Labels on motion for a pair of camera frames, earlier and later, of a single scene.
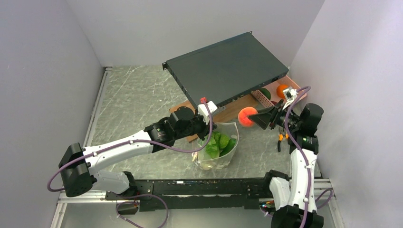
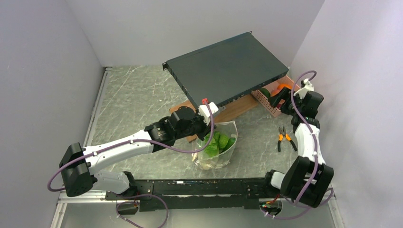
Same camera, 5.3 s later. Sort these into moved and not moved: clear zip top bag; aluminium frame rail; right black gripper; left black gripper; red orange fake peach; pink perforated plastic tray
Moved: red orange fake peach; right black gripper
Not moved: clear zip top bag; aluminium frame rail; left black gripper; pink perforated plastic tray
